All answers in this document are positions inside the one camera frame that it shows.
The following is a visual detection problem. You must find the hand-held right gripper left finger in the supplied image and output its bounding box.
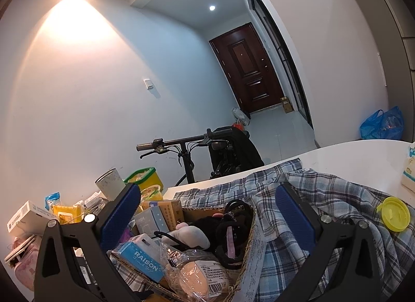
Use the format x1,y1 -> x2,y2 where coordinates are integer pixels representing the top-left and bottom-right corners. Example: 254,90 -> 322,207
34,182 -> 143,302

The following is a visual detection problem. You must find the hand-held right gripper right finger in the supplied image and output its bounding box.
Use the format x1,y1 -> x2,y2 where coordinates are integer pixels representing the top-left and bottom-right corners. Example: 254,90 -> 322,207
275,183 -> 383,302

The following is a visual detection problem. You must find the white printed cardboard box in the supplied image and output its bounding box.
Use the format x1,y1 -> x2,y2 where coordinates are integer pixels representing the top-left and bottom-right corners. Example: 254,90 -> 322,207
110,203 -> 269,302

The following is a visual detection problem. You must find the grey small box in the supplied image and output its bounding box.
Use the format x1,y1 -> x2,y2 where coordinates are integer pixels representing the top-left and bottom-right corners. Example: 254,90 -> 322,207
134,206 -> 169,238

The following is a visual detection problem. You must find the pile of clear packets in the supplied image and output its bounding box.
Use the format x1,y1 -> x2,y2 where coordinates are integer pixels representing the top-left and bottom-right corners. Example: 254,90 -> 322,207
76,192 -> 109,215

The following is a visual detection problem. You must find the white paper cup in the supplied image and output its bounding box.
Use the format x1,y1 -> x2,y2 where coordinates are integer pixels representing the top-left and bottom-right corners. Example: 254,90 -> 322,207
95,168 -> 126,200

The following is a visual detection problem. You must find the blue plaid shirt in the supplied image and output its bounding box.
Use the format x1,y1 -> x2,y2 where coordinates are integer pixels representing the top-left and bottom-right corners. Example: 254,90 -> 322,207
113,158 -> 415,302

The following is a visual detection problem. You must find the thin black headband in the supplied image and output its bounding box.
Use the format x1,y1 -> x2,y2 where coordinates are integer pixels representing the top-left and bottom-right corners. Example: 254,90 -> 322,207
154,231 -> 182,247

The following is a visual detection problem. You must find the yellow tub with green rim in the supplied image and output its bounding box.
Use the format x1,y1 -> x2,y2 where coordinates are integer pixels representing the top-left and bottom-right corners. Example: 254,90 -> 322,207
124,167 -> 164,200

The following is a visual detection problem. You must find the light blue tissue pack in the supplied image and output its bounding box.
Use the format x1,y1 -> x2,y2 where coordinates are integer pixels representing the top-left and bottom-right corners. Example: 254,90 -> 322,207
117,240 -> 166,285

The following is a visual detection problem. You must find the yellow wipes pack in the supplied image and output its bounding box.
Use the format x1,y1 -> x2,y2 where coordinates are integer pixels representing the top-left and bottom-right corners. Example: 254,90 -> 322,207
52,203 -> 85,225

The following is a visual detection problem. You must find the white plush toy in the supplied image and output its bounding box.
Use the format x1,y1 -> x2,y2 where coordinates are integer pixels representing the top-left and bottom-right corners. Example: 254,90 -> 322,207
162,222 -> 211,251

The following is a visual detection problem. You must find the blue and white packet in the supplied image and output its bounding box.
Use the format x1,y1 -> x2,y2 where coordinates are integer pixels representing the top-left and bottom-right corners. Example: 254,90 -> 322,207
45,192 -> 61,212

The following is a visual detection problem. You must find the black bicycle seat cover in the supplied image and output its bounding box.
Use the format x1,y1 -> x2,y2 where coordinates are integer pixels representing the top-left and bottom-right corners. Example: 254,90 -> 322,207
207,127 -> 265,177

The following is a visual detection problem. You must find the bagged beige sponge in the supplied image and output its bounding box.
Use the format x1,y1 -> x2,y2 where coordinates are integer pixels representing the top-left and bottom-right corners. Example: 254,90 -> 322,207
160,244 -> 234,301

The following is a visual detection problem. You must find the black bicycle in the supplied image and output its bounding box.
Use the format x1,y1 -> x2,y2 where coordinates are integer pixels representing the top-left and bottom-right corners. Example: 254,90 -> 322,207
136,128 -> 265,187

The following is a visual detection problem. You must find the white box with barcode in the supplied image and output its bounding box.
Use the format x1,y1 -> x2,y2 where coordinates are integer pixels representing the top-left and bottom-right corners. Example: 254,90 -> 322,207
7,200 -> 54,238

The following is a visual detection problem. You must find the yellow plastic lid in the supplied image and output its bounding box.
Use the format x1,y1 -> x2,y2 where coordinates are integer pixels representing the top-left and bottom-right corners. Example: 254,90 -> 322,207
376,196 -> 412,232

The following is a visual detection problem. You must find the pink pouch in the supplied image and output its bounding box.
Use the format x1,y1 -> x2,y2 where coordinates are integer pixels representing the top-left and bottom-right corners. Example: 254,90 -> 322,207
13,237 -> 41,291

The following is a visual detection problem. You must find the white plastic bag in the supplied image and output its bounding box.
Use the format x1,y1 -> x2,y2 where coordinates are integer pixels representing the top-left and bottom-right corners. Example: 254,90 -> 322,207
231,107 -> 251,124

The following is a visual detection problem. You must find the white tissue pack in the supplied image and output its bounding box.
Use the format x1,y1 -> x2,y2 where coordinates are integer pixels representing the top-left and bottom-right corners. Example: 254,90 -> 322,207
401,142 -> 415,192

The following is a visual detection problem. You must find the blue plastic bag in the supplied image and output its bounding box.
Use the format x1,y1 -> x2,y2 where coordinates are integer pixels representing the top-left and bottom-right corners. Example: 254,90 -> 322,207
360,106 -> 405,140

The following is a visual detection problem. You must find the dark brown door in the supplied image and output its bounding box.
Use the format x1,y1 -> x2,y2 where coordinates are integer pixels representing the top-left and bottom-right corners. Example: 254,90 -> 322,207
208,22 -> 283,114

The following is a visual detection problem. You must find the black framed glass door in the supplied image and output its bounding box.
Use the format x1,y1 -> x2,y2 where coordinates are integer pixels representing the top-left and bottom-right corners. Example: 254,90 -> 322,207
238,0 -> 313,131

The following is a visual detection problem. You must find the grey cabinet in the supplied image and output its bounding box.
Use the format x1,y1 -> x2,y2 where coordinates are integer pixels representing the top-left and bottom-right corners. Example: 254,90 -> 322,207
334,0 -> 415,72

